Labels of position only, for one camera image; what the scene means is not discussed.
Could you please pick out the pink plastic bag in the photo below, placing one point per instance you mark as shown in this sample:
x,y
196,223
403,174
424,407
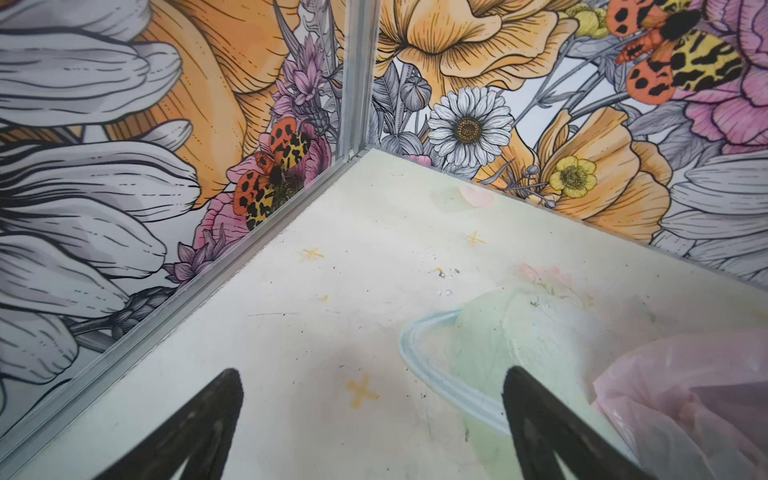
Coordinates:
x,y
692,407

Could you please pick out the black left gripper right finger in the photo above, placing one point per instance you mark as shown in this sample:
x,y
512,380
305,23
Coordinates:
x,y
547,435

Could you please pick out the aluminium corner post left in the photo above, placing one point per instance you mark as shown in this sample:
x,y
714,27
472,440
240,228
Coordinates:
x,y
360,45

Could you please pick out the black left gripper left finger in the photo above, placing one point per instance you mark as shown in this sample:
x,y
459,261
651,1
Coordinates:
x,y
194,442

